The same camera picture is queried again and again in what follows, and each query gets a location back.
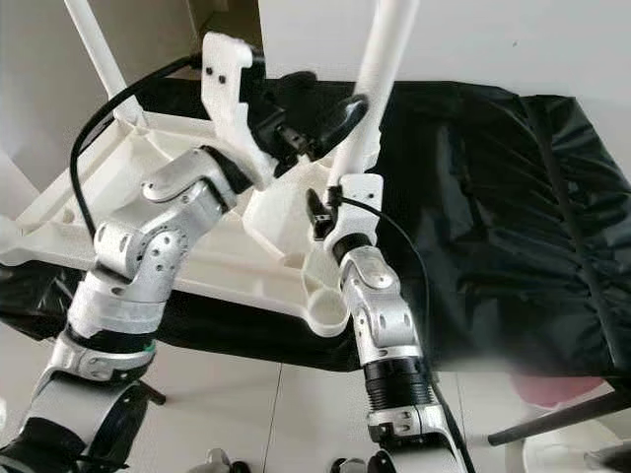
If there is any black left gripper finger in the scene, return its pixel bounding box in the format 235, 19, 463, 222
274, 71, 322, 100
311, 93, 372, 149

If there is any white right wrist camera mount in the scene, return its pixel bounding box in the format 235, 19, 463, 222
323, 172, 386, 252

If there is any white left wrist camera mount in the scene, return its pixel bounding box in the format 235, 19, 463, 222
202, 32, 272, 188

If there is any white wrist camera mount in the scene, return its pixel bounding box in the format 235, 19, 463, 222
202, 32, 272, 188
323, 172, 386, 252

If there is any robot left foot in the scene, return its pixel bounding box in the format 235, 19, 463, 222
205, 451, 233, 473

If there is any white plastic object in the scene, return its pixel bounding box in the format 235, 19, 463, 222
523, 434, 631, 473

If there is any pink round object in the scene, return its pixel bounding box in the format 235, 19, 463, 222
513, 372, 607, 407

